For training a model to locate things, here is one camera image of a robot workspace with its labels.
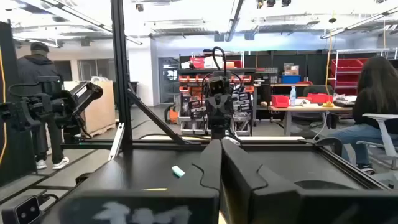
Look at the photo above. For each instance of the small red bin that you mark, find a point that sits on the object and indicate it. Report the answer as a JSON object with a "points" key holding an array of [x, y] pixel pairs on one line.
{"points": [[280, 101]]}

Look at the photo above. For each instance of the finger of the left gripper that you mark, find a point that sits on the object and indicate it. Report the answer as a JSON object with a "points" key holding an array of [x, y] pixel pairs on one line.
{"points": [[223, 101], [215, 101]]}

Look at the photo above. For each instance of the black frame post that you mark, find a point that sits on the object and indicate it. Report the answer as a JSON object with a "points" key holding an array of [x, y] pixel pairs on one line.
{"points": [[119, 62]]}

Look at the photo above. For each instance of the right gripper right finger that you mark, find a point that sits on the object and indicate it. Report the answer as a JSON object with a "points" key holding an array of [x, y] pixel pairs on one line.
{"points": [[236, 186]]}

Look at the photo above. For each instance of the black robot arm with label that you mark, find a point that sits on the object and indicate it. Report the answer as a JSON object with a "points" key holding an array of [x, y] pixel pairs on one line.
{"points": [[77, 96]]}

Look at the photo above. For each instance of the black depth camera box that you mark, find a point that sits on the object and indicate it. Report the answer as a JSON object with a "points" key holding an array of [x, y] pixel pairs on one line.
{"points": [[25, 213]]}

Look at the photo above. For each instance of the wide red bin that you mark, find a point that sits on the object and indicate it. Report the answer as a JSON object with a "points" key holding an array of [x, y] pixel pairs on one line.
{"points": [[318, 98]]}

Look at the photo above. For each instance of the wooden desk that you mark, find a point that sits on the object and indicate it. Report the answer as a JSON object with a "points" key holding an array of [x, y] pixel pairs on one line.
{"points": [[304, 108]]}

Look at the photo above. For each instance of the yellow desk object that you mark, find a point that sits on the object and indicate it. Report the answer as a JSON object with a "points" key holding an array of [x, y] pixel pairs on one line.
{"points": [[328, 105]]}

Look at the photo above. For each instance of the black diagonal frame brace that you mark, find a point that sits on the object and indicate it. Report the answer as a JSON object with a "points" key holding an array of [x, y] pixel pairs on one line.
{"points": [[155, 119]]}

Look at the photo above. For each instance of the blue storage bin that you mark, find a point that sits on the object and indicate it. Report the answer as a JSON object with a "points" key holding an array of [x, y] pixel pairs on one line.
{"points": [[290, 79]]}

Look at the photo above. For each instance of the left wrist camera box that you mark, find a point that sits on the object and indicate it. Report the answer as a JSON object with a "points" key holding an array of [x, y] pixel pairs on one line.
{"points": [[218, 86]]}

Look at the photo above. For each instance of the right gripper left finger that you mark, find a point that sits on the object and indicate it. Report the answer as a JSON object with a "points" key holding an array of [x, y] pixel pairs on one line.
{"points": [[211, 168]]}

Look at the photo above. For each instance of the person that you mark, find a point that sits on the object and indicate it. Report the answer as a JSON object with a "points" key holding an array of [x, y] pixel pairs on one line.
{"points": [[34, 68], [376, 93]]}

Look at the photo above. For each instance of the silver metal bracket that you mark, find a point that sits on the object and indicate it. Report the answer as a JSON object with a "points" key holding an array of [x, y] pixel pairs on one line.
{"points": [[116, 141]]}

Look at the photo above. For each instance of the shelf with orange bins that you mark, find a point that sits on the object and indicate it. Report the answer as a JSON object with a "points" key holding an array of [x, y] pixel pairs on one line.
{"points": [[245, 105]]}

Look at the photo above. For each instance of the grey door with window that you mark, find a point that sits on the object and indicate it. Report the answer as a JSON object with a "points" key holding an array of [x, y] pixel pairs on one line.
{"points": [[168, 93]]}

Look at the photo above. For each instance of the white office chair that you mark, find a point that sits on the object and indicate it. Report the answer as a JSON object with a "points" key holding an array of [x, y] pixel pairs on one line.
{"points": [[385, 133]]}

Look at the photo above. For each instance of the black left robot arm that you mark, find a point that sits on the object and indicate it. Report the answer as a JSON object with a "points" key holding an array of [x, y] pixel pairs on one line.
{"points": [[219, 130]]}

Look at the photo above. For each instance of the black curved bracket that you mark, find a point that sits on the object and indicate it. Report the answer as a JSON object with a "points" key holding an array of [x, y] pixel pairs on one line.
{"points": [[329, 140]]}

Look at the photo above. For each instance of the clear water bottle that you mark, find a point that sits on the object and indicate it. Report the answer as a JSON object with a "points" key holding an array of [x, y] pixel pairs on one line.
{"points": [[293, 98]]}

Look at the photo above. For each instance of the wooden crate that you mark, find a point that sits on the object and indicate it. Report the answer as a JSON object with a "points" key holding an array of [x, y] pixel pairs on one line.
{"points": [[99, 112]]}

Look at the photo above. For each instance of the rack with red bins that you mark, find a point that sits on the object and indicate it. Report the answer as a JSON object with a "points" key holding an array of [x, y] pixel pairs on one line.
{"points": [[345, 65]]}

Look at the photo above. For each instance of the cardboard box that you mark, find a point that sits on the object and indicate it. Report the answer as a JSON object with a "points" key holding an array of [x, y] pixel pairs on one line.
{"points": [[292, 71]]}

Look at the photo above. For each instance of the orange vacuum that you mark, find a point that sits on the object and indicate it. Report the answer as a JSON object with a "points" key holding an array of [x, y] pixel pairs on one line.
{"points": [[173, 116]]}

